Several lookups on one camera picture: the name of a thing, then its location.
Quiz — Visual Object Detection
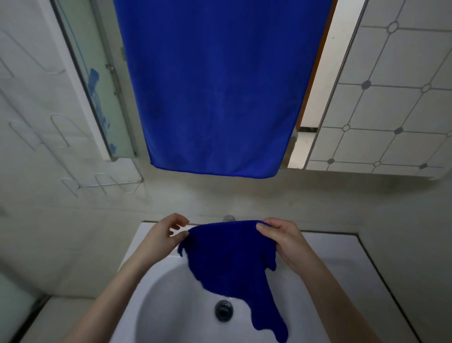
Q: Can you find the person's left hand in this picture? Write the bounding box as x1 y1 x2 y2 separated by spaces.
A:
141 213 191 266

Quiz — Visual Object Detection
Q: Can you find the metal sink drain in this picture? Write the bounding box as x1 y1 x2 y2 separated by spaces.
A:
214 299 234 323

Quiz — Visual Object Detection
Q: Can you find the white patterned wall cabinet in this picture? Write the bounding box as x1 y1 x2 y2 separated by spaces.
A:
303 0 452 177

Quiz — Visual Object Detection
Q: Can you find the person's right hand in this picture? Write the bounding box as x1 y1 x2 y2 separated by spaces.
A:
255 217 315 275

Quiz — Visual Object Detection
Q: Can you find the person's left forearm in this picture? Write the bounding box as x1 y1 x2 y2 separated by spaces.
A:
60 254 156 343

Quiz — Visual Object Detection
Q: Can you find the large blue towel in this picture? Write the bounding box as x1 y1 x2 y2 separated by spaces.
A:
113 0 333 179

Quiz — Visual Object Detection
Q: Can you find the frosted glass partition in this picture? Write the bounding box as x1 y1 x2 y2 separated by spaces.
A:
0 272 50 343

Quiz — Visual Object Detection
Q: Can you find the white ceramic sink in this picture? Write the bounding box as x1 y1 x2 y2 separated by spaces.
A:
109 221 421 343

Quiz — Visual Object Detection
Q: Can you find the person's right forearm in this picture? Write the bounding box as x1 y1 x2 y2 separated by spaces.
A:
303 260 382 343

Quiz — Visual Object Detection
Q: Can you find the small blue cleaning cloth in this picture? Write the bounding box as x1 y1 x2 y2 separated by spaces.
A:
178 220 290 343

